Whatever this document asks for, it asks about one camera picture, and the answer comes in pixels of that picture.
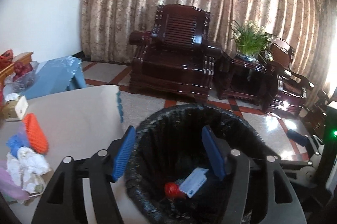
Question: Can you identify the tissue box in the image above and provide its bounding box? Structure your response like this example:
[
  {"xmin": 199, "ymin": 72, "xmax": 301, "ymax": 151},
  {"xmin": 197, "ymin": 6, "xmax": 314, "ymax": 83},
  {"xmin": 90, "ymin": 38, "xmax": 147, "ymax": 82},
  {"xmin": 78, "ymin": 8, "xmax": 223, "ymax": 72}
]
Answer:
[{"xmin": 2, "ymin": 93, "xmax": 29, "ymax": 121}]

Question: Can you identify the blue plastic bag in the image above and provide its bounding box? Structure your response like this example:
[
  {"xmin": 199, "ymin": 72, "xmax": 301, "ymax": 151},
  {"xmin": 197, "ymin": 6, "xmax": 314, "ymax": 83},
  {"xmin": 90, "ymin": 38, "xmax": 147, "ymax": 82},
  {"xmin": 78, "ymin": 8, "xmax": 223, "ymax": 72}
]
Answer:
[{"xmin": 6, "ymin": 126, "xmax": 31, "ymax": 158}]

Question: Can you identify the orange foam net square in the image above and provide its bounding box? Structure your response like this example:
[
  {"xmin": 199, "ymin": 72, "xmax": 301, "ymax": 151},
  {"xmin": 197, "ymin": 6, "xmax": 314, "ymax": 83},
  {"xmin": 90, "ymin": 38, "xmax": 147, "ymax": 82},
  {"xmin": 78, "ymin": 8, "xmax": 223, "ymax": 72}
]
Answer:
[{"xmin": 23, "ymin": 113, "xmax": 49, "ymax": 155}]

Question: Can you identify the dark wooden armchair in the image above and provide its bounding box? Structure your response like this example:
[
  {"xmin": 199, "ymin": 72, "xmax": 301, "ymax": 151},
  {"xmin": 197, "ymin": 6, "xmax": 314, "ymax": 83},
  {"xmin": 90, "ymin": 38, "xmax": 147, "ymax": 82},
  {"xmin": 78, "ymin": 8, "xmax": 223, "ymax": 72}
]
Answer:
[
  {"xmin": 129, "ymin": 4, "xmax": 222, "ymax": 103},
  {"xmin": 262, "ymin": 36, "xmax": 314, "ymax": 117}
]

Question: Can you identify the black trash bin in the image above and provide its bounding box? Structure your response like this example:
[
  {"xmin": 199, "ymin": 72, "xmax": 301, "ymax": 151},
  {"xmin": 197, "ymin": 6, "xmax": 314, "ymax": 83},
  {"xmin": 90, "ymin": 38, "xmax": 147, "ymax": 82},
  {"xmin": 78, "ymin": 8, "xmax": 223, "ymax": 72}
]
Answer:
[{"xmin": 125, "ymin": 104, "xmax": 274, "ymax": 223}]

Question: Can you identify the dark wooden side table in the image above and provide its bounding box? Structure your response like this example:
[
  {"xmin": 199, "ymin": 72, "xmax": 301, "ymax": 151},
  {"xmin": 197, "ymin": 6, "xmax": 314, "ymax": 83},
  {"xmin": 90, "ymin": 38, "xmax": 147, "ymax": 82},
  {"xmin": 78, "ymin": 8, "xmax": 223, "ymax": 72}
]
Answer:
[{"xmin": 213, "ymin": 50, "xmax": 267, "ymax": 105}]

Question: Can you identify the white medicine box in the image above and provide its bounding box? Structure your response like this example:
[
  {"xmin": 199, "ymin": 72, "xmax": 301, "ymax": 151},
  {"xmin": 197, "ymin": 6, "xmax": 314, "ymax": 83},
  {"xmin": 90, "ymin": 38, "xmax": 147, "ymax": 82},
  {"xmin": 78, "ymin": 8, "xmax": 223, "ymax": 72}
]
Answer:
[{"xmin": 179, "ymin": 167, "xmax": 209, "ymax": 198}]

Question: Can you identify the wooden tv cabinet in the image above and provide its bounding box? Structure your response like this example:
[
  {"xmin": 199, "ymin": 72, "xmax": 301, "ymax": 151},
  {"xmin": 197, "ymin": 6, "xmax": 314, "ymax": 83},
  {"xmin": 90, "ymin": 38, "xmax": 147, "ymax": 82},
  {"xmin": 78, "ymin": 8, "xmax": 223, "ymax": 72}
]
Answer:
[{"xmin": 0, "ymin": 52, "xmax": 33, "ymax": 87}]

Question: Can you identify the blue tablecloth side table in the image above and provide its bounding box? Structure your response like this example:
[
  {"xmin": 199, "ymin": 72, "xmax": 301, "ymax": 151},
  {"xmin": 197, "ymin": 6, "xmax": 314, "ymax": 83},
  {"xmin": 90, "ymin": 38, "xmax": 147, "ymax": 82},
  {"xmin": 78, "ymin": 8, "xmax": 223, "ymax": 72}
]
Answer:
[{"xmin": 21, "ymin": 56, "xmax": 87, "ymax": 100}]

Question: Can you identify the red basket on cabinet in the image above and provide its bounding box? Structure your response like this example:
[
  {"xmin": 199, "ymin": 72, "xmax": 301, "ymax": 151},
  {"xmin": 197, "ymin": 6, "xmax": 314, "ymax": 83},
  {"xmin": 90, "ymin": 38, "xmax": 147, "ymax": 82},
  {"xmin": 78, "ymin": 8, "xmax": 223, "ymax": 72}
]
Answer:
[{"xmin": 0, "ymin": 49, "xmax": 14, "ymax": 70}]

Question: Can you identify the red plastic bag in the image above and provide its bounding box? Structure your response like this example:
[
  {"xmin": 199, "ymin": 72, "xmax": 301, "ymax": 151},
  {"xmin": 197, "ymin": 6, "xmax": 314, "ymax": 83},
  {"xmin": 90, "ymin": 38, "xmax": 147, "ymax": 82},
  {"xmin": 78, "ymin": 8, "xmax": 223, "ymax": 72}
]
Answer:
[{"xmin": 164, "ymin": 182, "xmax": 186, "ymax": 201}]

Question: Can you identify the grey tablecloth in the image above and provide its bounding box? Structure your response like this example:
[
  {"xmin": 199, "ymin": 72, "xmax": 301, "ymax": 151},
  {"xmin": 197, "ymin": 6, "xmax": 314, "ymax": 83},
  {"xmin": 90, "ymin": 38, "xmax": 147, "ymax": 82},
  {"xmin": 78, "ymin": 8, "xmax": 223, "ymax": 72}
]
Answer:
[{"xmin": 27, "ymin": 85, "xmax": 123, "ymax": 169}]

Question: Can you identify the white tissue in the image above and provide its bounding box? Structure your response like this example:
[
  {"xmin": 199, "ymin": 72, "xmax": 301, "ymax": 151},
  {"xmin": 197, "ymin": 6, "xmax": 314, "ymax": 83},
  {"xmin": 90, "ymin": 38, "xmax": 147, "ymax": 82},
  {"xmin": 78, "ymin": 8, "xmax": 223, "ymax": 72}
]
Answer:
[{"xmin": 6, "ymin": 147, "xmax": 51, "ymax": 195}]

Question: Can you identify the pink face mask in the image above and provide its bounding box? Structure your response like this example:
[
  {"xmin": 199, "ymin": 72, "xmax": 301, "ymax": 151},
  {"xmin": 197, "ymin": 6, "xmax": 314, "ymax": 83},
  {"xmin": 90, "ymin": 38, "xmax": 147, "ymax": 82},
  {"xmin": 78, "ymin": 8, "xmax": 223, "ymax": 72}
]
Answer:
[{"xmin": 0, "ymin": 160, "xmax": 29, "ymax": 203}]

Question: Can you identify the glass bowl of apples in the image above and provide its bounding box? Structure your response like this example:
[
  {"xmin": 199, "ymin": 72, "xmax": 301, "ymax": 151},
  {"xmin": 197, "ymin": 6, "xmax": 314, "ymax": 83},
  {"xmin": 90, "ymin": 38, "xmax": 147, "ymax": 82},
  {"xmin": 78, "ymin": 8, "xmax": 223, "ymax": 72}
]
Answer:
[{"xmin": 4, "ymin": 61, "xmax": 39, "ymax": 93}]

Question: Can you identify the potted green plant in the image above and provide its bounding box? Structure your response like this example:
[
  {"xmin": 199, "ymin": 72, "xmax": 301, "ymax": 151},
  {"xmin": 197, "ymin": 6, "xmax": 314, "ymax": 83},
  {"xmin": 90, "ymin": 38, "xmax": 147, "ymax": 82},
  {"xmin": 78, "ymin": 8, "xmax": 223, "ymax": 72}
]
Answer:
[{"xmin": 231, "ymin": 20, "xmax": 273, "ymax": 62}]

